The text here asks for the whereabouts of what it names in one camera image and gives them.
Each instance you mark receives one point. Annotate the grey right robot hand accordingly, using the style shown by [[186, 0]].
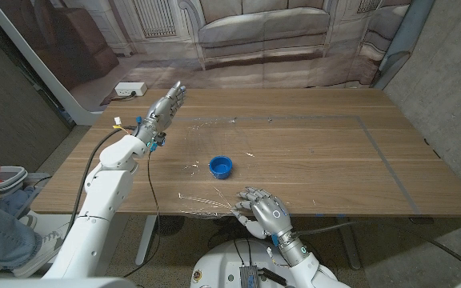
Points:
[[270, 216]]

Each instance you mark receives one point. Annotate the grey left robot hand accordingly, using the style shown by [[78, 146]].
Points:
[[158, 114]]

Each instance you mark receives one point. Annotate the clear cellophane sheet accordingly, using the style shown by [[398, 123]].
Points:
[[202, 202]]

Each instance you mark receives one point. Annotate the blue bowl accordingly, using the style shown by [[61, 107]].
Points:
[[220, 167]]

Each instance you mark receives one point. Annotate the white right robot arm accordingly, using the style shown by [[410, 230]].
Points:
[[314, 276]]

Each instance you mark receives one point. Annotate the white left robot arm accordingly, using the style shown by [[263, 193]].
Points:
[[98, 200]]

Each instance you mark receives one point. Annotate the white power strip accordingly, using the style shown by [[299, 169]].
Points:
[[130, 88]]

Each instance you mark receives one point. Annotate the grey finned electronics box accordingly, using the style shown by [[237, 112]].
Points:
[[249, 277]]

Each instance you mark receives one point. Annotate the white robot torso base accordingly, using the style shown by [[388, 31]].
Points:
[[222, 260]]

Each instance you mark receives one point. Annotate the white table leg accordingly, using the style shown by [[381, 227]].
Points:
[[349, 244], [145, 240]]

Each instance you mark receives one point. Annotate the printed sofa backdrop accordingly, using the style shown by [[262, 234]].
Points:
[[254, 40]]

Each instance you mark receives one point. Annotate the white basket with orange item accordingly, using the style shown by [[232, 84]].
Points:
[[6, 178]]

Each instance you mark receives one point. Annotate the blue fabric pile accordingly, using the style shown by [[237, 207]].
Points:
[[14, 202]]

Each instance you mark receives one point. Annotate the white grey sneaker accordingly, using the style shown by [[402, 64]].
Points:
[[42, 248]]

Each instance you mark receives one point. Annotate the blue grey rolled backdrop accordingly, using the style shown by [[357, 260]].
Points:
[[404, 40]]

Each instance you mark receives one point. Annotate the white frame post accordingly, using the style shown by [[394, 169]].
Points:
[[42, 68]]

